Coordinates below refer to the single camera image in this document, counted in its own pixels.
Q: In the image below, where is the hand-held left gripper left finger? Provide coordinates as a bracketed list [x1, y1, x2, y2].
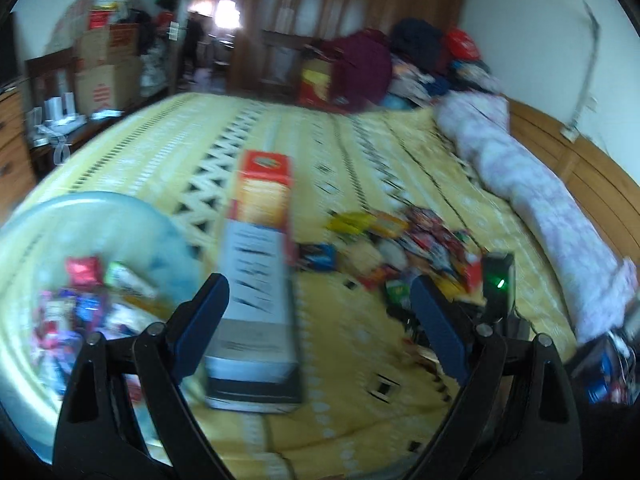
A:
[54, 272, 231, 480]

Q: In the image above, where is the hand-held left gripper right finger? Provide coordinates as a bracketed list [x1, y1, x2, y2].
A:
[411, 275, 583, 480]

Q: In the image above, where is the pile of snack packets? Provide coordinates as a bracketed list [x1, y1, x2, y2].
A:
[325, 205, 486, 311]

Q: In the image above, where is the light blue plastic basin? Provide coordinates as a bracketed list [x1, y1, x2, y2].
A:
[0, 191, 211, 466]

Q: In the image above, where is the heap of colourful wrappers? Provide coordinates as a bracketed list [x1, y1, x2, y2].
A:
[30, 255, 166, 396]

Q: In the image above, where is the dark container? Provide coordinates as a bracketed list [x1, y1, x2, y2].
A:
[567, 327, 640, 408]

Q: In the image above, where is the blue cookie wrapper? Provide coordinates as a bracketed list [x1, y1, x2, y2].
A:
[299, 243, 337, 272]

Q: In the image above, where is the black and white box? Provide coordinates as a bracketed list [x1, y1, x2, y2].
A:
[204, 220, 305, 415]

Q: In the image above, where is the pink floral quilt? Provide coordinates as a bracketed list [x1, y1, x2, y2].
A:
[435, 92, 638, 346]

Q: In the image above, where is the tall orange box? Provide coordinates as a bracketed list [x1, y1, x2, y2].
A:
[227, 149, 295, 263]

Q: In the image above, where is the wooden headboard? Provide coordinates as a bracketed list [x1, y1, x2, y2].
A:
[505, 97, 640, 281]

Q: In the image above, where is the white device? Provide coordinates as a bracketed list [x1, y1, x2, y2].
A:
[42, 92, 88, 133]

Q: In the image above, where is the cardboard box with red dots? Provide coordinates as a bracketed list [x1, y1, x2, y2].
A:
[74, 57, 143, 118]

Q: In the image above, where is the heap of clothes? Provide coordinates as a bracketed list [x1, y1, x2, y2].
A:
[385, 17, 501, 111]

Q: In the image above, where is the wooden cabinet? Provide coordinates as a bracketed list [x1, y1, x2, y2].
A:
[0, 85, 38, 216]

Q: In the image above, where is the red gift box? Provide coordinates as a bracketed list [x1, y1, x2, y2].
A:
[299, 55, 336, 108]

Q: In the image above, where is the maroon garment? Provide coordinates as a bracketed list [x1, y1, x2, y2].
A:
[320, 30, 393, 113]

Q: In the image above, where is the wooden chair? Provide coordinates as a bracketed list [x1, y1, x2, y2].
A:
[260, 30, 321, 98]

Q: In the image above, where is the cardboard box with red lettering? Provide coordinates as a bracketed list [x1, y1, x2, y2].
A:
[75, 22, 141, 68]

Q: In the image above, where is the black bag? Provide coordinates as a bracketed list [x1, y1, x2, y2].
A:
[135, 10, 160, 56]

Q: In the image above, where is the black television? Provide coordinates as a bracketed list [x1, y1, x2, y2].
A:
[0, 10, 18, 88]

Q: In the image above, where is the wooden wardrobe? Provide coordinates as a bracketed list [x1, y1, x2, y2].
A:
[227, 0, 468, 106]

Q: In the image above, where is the white wall cable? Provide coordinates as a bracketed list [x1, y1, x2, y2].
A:
[537, 0, 601, 133]

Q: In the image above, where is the dark wooden frame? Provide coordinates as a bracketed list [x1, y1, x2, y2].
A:
[25, 47, 78, 128]

